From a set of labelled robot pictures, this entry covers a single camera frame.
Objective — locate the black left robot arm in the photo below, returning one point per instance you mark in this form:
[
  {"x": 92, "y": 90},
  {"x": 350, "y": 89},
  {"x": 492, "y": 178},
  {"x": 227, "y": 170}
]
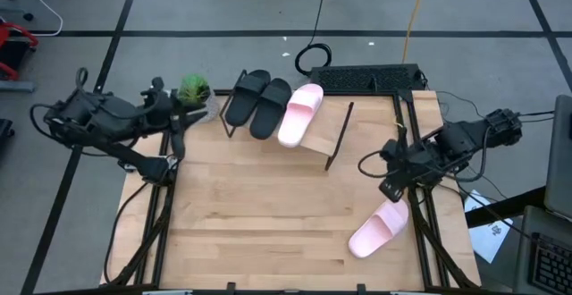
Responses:
[{"x": 98, "y": 116}]

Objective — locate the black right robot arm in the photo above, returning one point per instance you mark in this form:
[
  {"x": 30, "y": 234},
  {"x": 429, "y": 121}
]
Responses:
[{"x": 469, "y": 138}]

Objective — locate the black caster wheel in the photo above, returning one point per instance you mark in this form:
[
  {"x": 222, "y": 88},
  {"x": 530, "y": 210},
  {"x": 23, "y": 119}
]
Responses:
[{"x": 28, "y": 17}]

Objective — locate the black keyboard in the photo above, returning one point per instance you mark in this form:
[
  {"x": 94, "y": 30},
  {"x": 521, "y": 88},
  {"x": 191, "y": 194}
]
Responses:
[{"x": 554, "y": 268}]

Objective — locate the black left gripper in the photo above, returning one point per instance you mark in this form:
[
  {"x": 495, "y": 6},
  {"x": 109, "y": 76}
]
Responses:
[{"x": 161, "y": 107}]

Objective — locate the wooden shelf with black frame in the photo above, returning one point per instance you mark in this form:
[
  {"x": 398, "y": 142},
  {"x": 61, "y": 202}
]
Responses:
[{"x": 328, "y": 127}]

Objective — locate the green plant in patterned pot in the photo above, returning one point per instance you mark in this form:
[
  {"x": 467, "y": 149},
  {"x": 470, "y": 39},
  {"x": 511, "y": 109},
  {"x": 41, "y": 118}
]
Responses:
[{"x": 193, "y": 90}]

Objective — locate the grey desk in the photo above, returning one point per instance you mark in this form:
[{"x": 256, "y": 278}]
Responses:
[{"x": 536, "y": 219}]

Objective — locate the pink slide sandal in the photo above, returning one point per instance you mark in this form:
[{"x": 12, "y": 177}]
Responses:
[
  {"x": 299, "y": 116},
  {"x": 380, "y": 228}
]

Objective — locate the black desk bar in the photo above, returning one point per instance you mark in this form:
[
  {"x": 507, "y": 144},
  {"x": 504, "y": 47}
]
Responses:
[{"x": 505, "y": 206}]

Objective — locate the black aluminium table frame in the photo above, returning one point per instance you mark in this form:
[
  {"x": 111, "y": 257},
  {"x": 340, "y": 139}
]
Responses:
[{"x": 158, "y": 263}]

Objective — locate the grey laptop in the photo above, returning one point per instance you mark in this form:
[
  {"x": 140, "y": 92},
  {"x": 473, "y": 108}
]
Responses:
[{"x": 561, "y": 161}]

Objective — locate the black object at floor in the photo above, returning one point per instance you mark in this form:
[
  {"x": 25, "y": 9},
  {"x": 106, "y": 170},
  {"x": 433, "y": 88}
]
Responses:
[{"x": 4, "y": 132}]

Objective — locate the grey base plate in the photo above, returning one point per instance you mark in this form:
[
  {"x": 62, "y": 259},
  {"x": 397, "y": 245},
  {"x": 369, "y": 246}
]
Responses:
[{"x": 15, "y": 86}]

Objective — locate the black slide sandal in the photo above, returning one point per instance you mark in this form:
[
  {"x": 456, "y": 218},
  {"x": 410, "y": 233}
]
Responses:
[
  {"x": 246, "y": 100},
  {"x": 270, "y": 112}
]

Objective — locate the small black bracket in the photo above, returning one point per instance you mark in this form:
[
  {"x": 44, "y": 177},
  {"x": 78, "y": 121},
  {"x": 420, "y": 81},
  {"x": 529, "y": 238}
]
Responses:
[
  {"x": 230, "y": 287},
  {"x": 361, "y": 288}
]

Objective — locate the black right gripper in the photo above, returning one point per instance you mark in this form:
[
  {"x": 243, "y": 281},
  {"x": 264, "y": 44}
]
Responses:
[{"x": 411, "y": 163}]

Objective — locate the red and black cart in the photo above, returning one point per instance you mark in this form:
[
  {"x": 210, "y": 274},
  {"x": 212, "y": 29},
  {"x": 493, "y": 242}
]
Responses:
[{"x": 20, "y": 30}]

